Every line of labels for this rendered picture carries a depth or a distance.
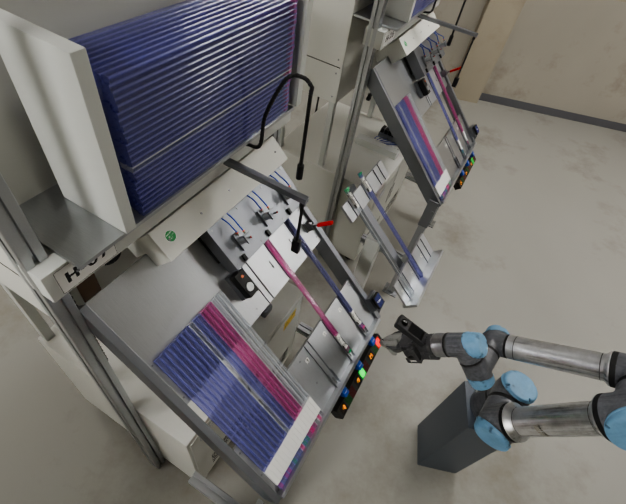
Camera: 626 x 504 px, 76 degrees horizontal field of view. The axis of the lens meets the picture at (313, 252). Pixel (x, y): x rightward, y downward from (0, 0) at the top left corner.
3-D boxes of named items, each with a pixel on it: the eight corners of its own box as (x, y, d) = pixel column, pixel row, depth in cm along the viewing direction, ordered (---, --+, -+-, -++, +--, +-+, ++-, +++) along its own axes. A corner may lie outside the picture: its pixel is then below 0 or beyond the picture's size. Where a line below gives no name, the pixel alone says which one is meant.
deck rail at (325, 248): (368, 316, 153) (381, 316, 148) (365, 320, 151) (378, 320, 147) (258, 158, 129) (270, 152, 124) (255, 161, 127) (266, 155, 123)
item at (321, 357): (369, 318, 149) (376, 317, 147) (270, 491, 109) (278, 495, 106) (343, 280, 143) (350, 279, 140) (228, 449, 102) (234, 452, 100)
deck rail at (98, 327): (267, 491, 111) (281, 498, 106) (263, 499, 110) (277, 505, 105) (78, 305, 87) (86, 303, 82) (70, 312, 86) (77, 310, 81)
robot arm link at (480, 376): (504, 369, 125) (491, 341, 122) (490, 395, 118) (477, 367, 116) (480, 366, 131) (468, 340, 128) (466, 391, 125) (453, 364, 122)
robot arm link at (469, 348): (485, 366, 114) (474, 343, 112) (449, 365, 122) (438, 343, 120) (492, 348, 119) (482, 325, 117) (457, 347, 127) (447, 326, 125)
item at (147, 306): (311, 242, 138) (321, 239, 135) (178, 403, 98) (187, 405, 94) (255, 161, 127) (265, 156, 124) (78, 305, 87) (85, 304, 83)
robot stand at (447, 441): (453, 433, 196) (510, 390, 154) (455, 473, 184) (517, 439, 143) (417, 425, 196) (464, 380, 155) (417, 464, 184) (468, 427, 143)
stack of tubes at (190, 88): (288, 109, 106) (299, -5, 86) (142, 217, 75) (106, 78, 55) (249, 92, 109) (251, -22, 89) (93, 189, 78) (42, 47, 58)
